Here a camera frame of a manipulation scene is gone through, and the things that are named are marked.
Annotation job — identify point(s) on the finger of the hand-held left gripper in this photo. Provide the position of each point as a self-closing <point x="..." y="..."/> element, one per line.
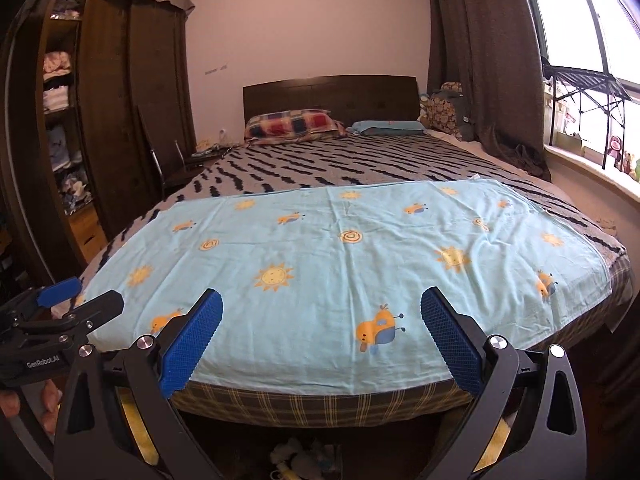
<point x="100" y="307"/>
<point x="60" y="292"/>

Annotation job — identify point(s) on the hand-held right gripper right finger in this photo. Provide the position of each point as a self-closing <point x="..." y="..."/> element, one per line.
<point x="450" y="340"/>

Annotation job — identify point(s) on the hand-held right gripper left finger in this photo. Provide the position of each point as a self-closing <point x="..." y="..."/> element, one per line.
<point x="192" y="340"/>

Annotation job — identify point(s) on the person's left hand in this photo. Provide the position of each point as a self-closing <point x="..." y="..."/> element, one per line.
<point x="50" y="396"/>

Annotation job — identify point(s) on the plaid bed sheet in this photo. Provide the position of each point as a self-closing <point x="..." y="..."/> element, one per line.
<point x="325" y="405"/>

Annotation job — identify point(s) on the light blue printed blanket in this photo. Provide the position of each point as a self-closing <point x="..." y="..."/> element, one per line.
<point x="325" y="245"/>

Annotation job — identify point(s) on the dark folding chair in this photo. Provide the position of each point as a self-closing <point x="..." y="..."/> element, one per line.
<point x="150" y="150"/>

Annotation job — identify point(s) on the stacks of folded clothes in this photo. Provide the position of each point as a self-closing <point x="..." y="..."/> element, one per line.
<point x="57" y="95"/>

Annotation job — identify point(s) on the dark wooden wardrobe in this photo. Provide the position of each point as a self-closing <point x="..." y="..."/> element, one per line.
<point x="130" y="85"/>

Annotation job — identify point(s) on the grey striped bedspread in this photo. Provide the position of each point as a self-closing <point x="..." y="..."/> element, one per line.
<point x="325" y="160"/>

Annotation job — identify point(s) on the teal pillow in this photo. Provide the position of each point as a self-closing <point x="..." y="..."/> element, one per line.
<point x="385" y="127"/>

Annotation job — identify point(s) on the patterned brown cushion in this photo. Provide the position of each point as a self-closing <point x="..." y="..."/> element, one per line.
<point x="445" y="112"/>

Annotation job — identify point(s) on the plaid pillow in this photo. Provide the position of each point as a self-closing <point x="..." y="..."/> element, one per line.
<point x="295" y="127"/>

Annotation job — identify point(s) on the pink plush monkey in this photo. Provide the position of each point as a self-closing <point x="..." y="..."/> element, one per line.
<point x="616" y="150"/>

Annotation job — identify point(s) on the dark wooden headboard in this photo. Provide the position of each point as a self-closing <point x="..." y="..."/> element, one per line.
<point x="330" y="95"/>

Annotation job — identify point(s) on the dark brown curtain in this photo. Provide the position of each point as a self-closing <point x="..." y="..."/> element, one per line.
<point x="480" y="60"/>

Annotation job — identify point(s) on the black metal window rack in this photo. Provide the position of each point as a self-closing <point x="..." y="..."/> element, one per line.
<point x="585" y="77"/>

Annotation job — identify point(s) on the window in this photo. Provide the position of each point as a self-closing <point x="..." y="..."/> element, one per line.
<point x="565" y="15"/>

